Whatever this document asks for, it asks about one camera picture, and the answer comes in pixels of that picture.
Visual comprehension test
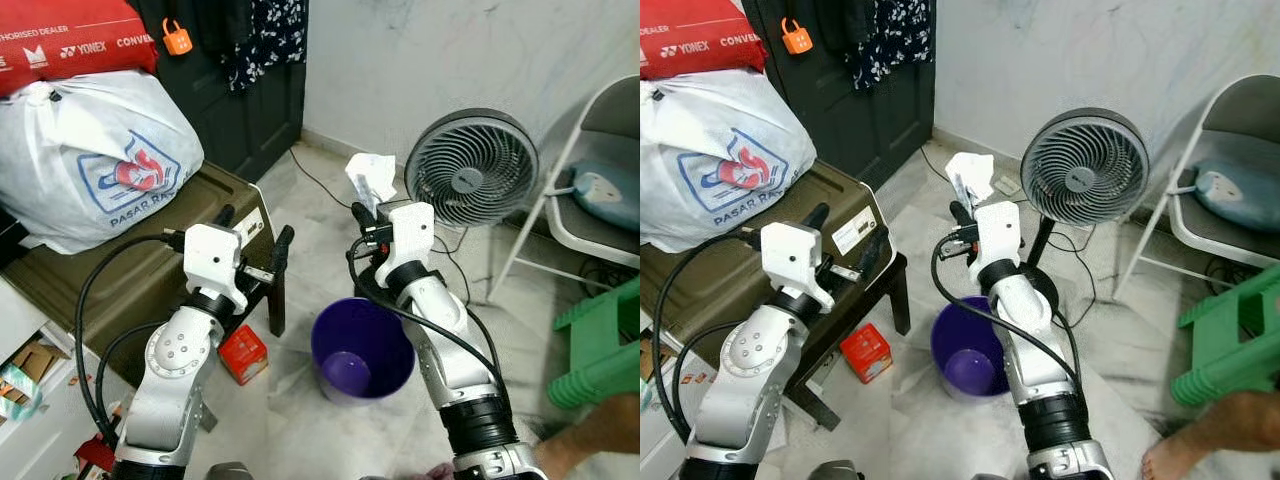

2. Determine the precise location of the white paper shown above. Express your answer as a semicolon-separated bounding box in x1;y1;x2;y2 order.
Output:
345;153;399;216
945;152;996;209

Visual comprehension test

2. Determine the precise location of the small red box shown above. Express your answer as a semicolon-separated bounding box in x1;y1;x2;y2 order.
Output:
840;322;894;384
217;324;269;386

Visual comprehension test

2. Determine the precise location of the black door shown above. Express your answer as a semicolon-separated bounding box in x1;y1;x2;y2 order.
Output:
745;0;936;191
135;0;309;186

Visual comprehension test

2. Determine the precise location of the purple plastic bin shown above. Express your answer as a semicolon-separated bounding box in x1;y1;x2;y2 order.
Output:
930;295;1016;399
310;297;416;406

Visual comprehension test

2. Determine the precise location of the grey round floor fan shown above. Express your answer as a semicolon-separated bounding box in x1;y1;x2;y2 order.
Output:
1020;108;1151;301
404;108;541;231

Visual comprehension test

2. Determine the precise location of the olive green storage trunk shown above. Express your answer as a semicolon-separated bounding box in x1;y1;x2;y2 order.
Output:
640;160;896;391
0;160;276;391

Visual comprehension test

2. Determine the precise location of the white printed plastic bag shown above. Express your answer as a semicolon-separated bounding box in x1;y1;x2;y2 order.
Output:
0;70;206;256
640;68;816;254

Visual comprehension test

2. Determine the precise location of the orange padlock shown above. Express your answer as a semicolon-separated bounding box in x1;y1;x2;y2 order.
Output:
160;18;193;56
780;17;814;56

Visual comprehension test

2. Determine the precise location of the black white floral garment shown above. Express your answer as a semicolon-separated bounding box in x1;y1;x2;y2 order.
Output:
845;0;936;91
220;0;309;93

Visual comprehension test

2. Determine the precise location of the blue white clothes iron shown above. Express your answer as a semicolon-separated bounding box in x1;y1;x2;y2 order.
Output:
570;160;640;233
1190;160;1280;233

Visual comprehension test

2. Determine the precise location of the white drawer unit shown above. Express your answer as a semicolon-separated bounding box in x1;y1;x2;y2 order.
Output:
0;275;131;480

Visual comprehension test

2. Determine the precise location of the red Yonex bag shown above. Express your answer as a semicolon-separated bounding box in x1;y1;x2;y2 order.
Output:
0;0;159;99
640;0;769;81

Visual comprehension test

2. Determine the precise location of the grey folding chair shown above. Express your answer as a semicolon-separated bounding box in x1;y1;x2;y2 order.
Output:
1115;75;1280;301
485;75;640;301

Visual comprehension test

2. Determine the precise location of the green plastic stool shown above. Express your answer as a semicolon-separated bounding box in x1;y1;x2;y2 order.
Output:
1170;265;1280;409
548;278;640;411

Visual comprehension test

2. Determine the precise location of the person bare foot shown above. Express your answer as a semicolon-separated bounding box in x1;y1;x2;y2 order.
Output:
535;392;640;480
1140;390;1280;480

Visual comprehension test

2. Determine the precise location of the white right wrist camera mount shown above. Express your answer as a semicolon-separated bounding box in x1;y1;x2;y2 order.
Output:
375;202;436;289
972;200;1023;286

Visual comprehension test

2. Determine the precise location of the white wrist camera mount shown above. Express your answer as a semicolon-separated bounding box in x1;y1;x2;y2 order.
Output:
760;222;834;313
375;202;436;289
183;224;249;313
972;200;1023;286

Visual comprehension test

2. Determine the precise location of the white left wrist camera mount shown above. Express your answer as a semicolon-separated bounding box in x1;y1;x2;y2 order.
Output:
183;224;249;313
760;222;834;313

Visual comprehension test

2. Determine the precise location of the black floor power cord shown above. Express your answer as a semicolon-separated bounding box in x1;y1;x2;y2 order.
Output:
920;145;961;201
288;143;353;211

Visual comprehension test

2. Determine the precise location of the short black left arm cable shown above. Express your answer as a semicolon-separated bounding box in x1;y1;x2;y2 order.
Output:
95;322;166;441
672;320;746;441

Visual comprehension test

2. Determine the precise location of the long black left arm cable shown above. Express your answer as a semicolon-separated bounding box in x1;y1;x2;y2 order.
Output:
650;232;766;446
75;232;191;451

